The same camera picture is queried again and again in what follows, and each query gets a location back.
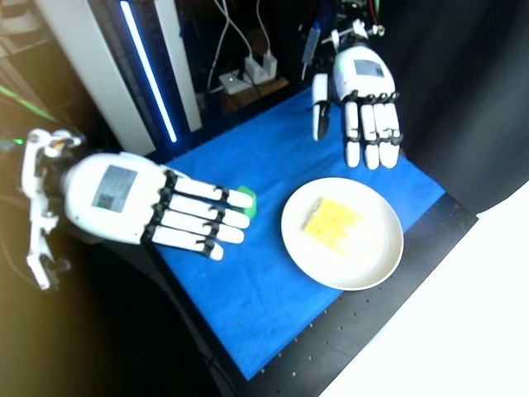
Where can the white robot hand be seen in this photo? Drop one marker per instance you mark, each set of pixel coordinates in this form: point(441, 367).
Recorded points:
point(107, 194)
point(363, 82)

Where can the green small block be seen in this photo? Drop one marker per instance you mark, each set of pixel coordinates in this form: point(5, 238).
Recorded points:
point(251, 198)

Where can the yellow sponge piece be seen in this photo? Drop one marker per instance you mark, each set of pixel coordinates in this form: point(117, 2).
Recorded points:
point(332, 223)

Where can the white round plate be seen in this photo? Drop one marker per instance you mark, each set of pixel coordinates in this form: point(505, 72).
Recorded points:
point(372, 264)

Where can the black curtain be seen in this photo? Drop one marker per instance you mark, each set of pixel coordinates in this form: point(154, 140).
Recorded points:
point(463, 82)

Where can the white power adapter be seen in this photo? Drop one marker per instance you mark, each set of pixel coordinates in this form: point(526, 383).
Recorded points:
point(260, 66)

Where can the blue-white light strip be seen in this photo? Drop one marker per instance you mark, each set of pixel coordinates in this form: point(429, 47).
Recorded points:
point(146, 68)

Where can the white power strip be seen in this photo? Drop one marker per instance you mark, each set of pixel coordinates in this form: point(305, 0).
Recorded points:
point(231, 82)

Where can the white column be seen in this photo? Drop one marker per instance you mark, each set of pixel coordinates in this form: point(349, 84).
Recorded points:
point(89, 62)

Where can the blue cloth mat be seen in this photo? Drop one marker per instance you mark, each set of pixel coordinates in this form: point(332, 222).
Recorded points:
point(256, 289)

